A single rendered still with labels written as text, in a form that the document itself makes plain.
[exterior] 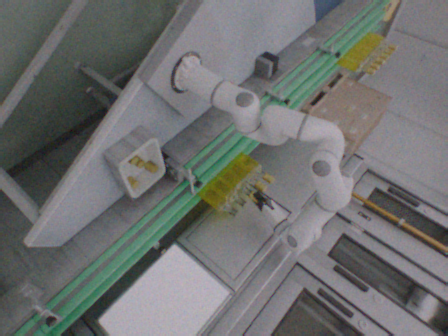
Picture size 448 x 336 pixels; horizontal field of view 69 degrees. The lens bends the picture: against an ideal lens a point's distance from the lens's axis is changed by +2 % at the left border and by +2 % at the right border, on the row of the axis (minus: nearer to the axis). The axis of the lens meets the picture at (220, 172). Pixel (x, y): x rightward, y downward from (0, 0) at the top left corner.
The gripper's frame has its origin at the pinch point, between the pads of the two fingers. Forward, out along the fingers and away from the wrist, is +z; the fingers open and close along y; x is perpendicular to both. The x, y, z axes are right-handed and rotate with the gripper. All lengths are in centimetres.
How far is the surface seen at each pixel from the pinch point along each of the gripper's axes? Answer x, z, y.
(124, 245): 56, 11, 4
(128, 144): 37, 29, 34
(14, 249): 97, 47, -14
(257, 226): 3.7, -5.9, -12.6
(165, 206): 34.8, 16.9, 4.1
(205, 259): 31.0, -5.7, -11.7
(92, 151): 49, 31, 36
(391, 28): -531, 250, -237
